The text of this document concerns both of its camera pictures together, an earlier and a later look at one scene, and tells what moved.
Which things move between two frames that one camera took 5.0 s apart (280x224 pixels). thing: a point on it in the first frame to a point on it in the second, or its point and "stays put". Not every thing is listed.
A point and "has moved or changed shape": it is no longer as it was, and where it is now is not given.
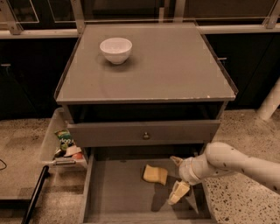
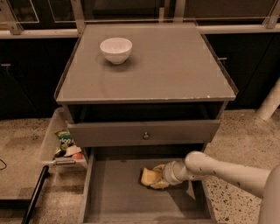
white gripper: [185, 171] to [169, 174]
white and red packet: [74, 151] stays put
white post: [270, 103] stays put
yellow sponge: [156, 174] has moved or changed shape
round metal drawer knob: [145, 136] stays put
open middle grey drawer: [115, 192] stays put
